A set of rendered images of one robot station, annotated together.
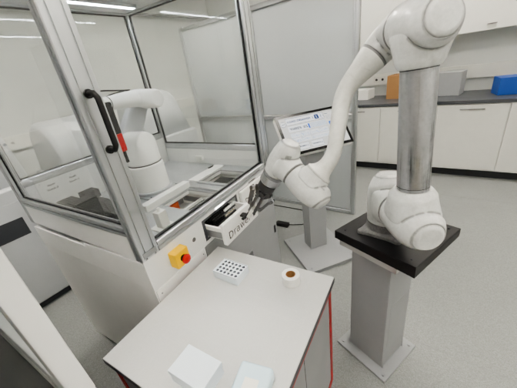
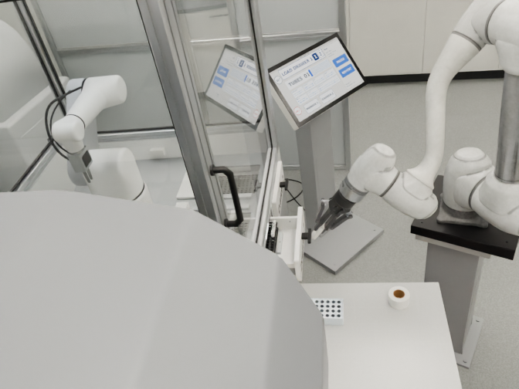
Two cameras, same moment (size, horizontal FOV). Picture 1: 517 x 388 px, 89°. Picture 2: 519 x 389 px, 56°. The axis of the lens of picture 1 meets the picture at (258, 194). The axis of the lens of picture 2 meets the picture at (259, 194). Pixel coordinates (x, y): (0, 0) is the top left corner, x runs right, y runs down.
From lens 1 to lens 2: 90 cm
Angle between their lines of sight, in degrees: 21
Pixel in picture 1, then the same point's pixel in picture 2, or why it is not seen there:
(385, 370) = (466, 356)
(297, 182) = (403, 195)
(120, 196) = not seen: hidden behind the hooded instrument
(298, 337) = (444, 355)
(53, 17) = (191, 99)
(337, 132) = (439, 133)
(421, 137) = not seen: outside the picture
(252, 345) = (407, 379)
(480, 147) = not seen: hidden behind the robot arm
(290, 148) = (389, 158)
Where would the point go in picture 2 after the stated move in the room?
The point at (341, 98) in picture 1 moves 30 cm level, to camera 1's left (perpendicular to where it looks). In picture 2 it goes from (439, 93) to (357, 128)
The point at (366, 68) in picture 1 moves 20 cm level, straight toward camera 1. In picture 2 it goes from (464, 59) to (493, 90)
